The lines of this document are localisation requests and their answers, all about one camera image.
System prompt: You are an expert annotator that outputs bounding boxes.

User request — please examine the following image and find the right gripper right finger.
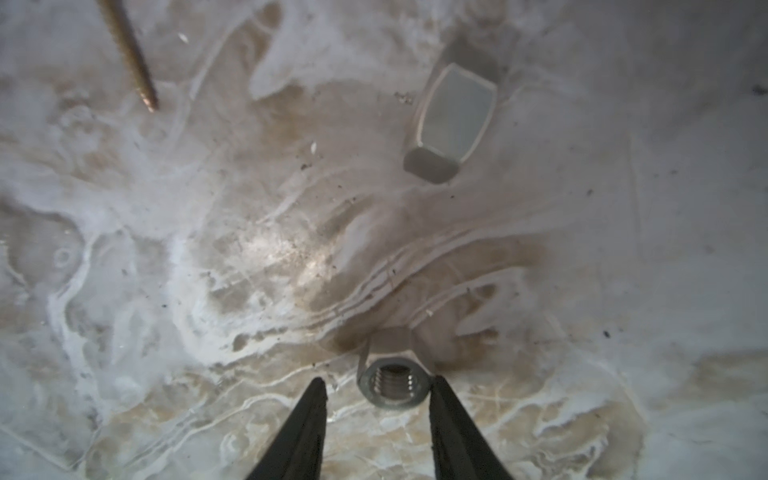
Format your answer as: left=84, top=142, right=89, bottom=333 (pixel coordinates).
left=429, top=376, right=513, bottom=480

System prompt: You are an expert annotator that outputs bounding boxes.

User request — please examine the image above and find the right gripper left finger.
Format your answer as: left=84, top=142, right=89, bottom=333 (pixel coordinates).
left=246, top=377, right=328, bottom=480

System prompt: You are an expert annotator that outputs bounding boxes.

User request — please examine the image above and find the shiny silver nut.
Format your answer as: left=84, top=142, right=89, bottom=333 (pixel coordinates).
left=357, top=326, right=435, bottom=410

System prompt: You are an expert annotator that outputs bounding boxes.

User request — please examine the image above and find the silver hex nut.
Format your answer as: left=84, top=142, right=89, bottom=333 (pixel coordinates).
left=403, top=37, right=500, bottom=184

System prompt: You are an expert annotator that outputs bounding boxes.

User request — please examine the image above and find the brass wood screw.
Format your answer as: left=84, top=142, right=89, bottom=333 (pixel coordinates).
left=96, top=0, right=160, bottom=112

